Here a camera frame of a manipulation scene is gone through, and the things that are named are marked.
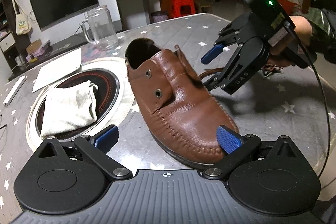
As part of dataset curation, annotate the brown shoelace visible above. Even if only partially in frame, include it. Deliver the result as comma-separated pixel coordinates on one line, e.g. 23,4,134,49
198,67,224,80

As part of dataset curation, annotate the brown leather shoe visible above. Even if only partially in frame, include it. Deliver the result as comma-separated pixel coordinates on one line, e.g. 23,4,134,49
125,38,239,169

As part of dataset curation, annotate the camouflage sleeve forearm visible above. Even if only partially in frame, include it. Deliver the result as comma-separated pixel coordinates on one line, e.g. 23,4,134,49
291,7,335,64

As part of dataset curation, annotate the person right hand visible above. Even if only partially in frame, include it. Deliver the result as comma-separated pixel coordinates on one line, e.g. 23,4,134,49
266,16,313,68

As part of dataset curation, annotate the red play tent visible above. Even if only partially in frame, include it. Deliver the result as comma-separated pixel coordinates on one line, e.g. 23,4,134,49
277,0,302,15

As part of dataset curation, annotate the white folded towel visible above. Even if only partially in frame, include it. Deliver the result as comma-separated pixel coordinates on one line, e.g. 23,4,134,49
41,80,98,139

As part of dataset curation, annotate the small wooden stool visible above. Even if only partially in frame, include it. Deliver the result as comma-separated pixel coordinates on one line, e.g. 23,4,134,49
195,0,213,14

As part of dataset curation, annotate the red plastic stool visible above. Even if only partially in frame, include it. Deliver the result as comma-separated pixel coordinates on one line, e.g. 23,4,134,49
170,0,195,18

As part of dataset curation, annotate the purple patterned bin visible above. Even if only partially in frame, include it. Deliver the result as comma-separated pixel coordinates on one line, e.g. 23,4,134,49
150,11,169,23

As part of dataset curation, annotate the white paper sheet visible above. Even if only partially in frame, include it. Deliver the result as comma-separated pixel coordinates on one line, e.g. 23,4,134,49
32,48,81,93

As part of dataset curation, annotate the white remote control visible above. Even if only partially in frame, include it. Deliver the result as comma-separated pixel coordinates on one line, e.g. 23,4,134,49
3,76,27,106

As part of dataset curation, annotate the clear glass mug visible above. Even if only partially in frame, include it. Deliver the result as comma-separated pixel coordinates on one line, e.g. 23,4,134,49
80,5,118,51

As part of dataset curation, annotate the dark cubby bookshelf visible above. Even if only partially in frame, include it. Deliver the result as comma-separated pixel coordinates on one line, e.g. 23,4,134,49
1,0,30,69

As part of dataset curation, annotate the white canvas tote bag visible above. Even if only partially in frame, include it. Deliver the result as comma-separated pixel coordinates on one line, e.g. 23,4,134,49
12,0,31,35

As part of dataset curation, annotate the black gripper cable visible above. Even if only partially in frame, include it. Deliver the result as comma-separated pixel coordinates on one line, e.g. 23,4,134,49
284,20,332,183

